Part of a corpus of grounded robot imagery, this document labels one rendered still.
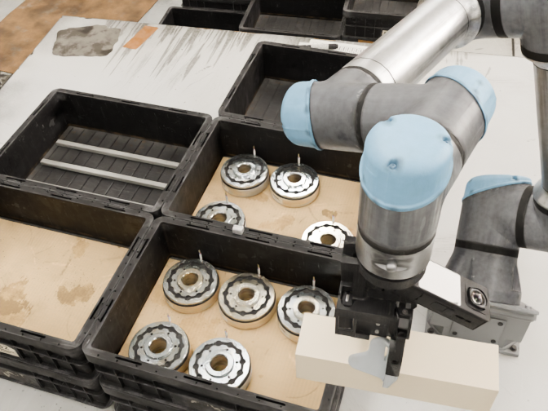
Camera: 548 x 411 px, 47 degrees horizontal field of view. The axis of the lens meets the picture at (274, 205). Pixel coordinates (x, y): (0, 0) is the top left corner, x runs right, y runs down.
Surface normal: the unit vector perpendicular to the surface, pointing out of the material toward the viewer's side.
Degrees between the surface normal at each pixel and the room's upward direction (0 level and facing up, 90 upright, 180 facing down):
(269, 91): 0
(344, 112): 50
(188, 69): 0
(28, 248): 0
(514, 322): 90
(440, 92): 11
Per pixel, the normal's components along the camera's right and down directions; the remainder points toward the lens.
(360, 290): -0.22, 0.72
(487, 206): -0.58, -0.11
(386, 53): 0.11, -0.69
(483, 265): -0.29, -0.37
